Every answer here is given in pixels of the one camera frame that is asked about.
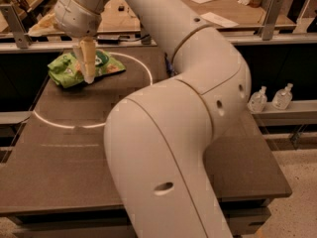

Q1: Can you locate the wooden back table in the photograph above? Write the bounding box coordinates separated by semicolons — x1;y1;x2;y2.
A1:
33;0;296;38

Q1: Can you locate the clear sanitizer bottle far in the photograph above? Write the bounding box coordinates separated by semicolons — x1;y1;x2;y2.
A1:
271;83;293;110

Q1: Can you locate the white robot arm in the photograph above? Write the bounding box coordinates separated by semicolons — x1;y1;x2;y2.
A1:
54;0;251;238

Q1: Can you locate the clear sanitizer bottle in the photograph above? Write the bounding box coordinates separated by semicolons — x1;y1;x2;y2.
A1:
248;86;267;113
271;83;293;110

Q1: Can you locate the left metal bracket post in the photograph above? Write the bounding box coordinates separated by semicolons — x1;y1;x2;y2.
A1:
0;4;31;49

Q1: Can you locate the black power adapter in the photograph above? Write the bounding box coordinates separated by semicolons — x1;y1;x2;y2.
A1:
97;35;120;45

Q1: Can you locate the black cable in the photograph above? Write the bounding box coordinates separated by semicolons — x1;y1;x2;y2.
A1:
119;33;152;44

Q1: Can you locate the blue chip bag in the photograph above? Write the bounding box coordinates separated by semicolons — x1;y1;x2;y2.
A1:
164;55;175;77

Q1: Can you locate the metal bracket post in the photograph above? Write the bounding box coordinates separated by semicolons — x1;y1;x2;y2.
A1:
260;0;284;41
0;4;31;49
141;26;152;45

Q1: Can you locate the middle metal bracket post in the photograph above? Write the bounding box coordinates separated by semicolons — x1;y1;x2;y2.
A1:
141;26;152;45

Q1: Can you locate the white paper sheet small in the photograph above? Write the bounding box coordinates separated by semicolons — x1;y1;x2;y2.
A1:
201;12;238;28

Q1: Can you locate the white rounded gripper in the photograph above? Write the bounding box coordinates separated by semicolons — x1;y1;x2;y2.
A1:
28;0;101;83

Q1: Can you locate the clear sanitizer bottle near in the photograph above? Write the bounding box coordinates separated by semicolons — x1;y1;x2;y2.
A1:
248;86;267;113

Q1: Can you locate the right metal bracket post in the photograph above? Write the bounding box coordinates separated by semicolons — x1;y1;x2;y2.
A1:
260;0;284;41

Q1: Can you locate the green rice chip bag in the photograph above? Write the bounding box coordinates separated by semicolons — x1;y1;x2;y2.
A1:
48;50;126;88

